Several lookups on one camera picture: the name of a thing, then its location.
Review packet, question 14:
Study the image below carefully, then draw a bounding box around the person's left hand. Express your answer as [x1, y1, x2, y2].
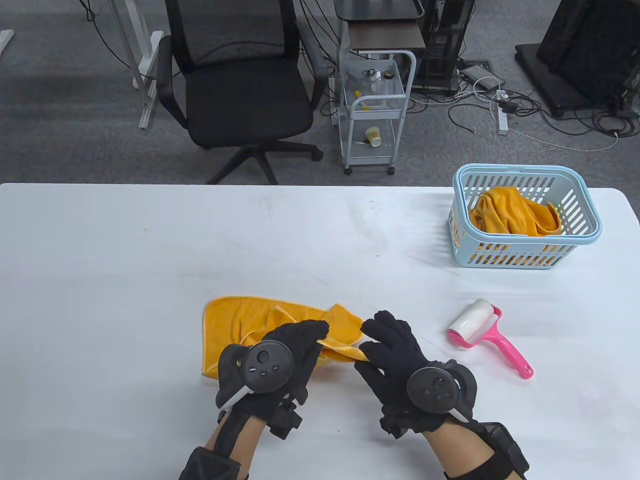
[239, 320, 331, 441]

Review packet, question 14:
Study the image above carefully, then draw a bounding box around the person's right hand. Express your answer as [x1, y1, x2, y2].
[354, 310, 476, 440]

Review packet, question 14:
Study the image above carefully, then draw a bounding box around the yellow square towel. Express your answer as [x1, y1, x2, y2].
[469, 186, 563, 237]
[451, 210, 558, 266]
[201, 296, 371, 378]

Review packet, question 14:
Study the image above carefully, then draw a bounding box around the pink lint roller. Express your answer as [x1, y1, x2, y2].
[447, 298, 534, 379]

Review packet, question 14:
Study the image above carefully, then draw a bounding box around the person's left forearm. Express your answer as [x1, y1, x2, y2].
[180, 412, 266, 480]

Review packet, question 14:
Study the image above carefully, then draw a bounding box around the grey right hand controller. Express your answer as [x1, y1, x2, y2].
[406, 360, 478, 423]

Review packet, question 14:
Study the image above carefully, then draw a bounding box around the light blue plastic basket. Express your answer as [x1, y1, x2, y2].
[448, 164, 603, 270]

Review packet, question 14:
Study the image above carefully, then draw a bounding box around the white rolling cart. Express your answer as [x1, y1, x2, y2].
[338, 49, 417, 176]

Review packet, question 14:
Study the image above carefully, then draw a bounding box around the white power strip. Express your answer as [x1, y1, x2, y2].
[496, 90, 510, 136]

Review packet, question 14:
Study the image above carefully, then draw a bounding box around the black mesh office chair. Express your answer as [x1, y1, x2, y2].
[156, 0, 324, 186]

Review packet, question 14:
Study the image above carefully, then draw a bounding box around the black computer tower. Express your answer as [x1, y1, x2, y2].
[411, 0, 476, 97]

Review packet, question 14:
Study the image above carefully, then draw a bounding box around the dark side table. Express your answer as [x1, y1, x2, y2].
[334, 0, 427, 52]

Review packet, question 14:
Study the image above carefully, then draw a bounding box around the black monitor stand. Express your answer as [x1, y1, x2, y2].
[515, 0, 640, 119]

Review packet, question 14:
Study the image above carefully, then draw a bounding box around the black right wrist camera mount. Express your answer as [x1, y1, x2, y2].
[475, 421, 531, 476]

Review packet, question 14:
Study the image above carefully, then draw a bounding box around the black right forearm strap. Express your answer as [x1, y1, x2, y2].
[444, 460, 521, 480]

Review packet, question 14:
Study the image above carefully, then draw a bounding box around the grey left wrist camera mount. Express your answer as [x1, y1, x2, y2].
[179, 446, 251, 480]

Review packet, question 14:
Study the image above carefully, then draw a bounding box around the white desk leg frame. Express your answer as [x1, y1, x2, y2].
[107, 0, 166, 131]

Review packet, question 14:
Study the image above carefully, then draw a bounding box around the tangle of black cables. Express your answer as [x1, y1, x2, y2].
[447, 85, 640, 139]

